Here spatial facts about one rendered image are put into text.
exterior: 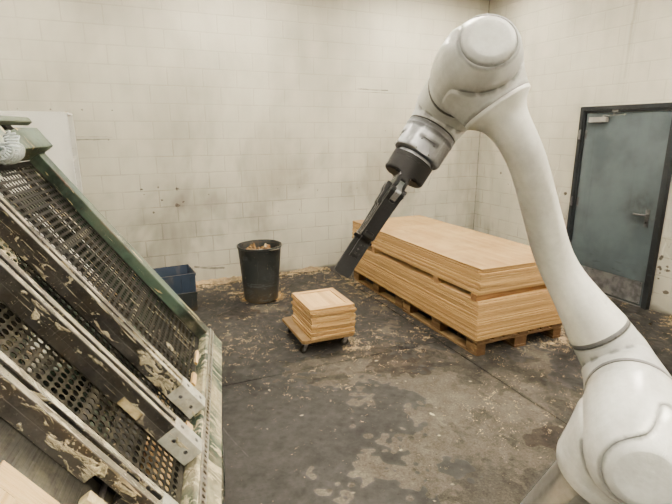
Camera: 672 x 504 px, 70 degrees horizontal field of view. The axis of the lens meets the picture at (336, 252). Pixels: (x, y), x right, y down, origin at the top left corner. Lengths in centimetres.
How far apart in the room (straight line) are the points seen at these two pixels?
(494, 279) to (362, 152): 326
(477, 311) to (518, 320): 49
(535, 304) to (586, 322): 380
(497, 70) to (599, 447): 50
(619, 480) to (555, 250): 33
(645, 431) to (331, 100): 619
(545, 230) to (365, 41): 625
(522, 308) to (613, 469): 389
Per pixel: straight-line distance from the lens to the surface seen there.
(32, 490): 119
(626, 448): 73
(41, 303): 151
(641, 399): 78
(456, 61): 69
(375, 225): 80
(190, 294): 538
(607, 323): 90
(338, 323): 428
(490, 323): 437
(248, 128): 629
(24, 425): 127
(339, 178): 673
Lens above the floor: 190
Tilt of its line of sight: 14 degrees down
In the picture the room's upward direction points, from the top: straight up
